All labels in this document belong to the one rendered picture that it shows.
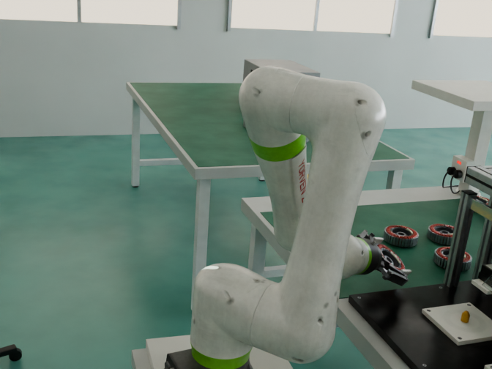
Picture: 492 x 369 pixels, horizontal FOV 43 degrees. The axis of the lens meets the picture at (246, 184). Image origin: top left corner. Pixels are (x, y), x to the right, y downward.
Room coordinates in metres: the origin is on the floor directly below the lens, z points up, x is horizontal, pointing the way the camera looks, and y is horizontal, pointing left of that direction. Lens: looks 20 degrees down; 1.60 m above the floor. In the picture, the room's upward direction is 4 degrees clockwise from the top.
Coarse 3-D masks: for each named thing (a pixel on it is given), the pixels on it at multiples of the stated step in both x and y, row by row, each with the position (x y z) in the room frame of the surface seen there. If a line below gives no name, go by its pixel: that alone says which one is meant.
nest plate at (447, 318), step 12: (432, 312) 1.39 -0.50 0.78; (444, 312) 1.40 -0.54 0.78; (456, 312) 1.40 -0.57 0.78; (480, 312) 1.41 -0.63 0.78; (444, 324) 1.34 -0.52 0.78; (456, 324) 1.34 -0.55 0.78; (468, 324) 1.34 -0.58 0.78; (480, 324) 1.35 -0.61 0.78; (456, 336) 1.29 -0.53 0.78; (468, 336) 1.29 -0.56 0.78; (480, 336) 1.30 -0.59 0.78
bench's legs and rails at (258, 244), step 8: (256, 232) 2.12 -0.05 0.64; (256, 240) 2.12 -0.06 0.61; (264, 240) 2.13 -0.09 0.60; (256, 248) 2.12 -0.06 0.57; (264, 248) 2.13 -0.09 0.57; (256, 256) 2.12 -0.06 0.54; (264, 256) 2.14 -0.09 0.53; (248, 264) 2.16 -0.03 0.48; (256, 264) 2.12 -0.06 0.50; (256, 272) 2.13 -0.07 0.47
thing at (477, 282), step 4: (484, 264) 1.41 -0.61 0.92; (488, 264) 1.41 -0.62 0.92; (484, 268) 1.40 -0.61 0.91; (488, 268) 1.39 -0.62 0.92; (480, 272) 1.41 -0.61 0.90; (484, 272) 1.39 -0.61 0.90; (488, 272) 1.38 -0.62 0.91; (480, 276) 1.40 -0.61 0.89; (484, 276) 1.39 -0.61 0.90; (488, 276) 1.38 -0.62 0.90; (472, 280) 1.39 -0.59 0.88; (476, 280) 1.39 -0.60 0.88; (480, 280) 1.40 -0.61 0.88; (484, 280) 1.39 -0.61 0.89; (476, 284) 1.38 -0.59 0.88; (480, 284) 1.38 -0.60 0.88; (480, 288) 1.36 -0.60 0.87; (484, 288) 1.35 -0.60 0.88; (484, 292) 1.35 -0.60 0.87; (488, 292) 1.34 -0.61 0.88
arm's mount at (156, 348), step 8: (176, 336) 1.21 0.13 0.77; (184, 336) 1.22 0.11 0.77; (152, 344) 1.17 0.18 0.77; (160, 344) 1.18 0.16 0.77; (168, 344) 1.18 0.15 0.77; (176, 344) 1.18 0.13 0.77; (184, 344) 1.19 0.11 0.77; (152, 352) 1.14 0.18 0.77; (160, 352) 1.15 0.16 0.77; (168, 352) 1.15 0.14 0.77; (256, 352) 1.18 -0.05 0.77; (264, 352) 1.18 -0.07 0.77; (152, 360) 1.12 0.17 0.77; (160, 360) 1.12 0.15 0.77; (256, 360) 1.15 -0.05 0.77; (264, 360) 1.15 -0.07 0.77; (272, 360) 1.16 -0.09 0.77; (280, 360) 1.16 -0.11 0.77; (152, 368) 1.10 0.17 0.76; (160, 368) 1.09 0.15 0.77; (256, 368) 1.12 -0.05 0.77; (264, 368) 1.13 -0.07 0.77; (272, 368) 1.13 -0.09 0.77; (280, 368) 1.13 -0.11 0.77; (288, 368) 1.13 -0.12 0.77
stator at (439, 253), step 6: (438, 252) 1.75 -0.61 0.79; (444, 252) 1.77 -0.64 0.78; (438, 258) 1.73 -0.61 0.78; (444, 258) 1.71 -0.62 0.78; (468, 258) 1.72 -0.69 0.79; (438, 264) 1.72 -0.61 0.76; (444, 264) 1.70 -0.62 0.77; (462, 264) 1.69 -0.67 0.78; (468, 264) 1.70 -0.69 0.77; (462, 270) 1.69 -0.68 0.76
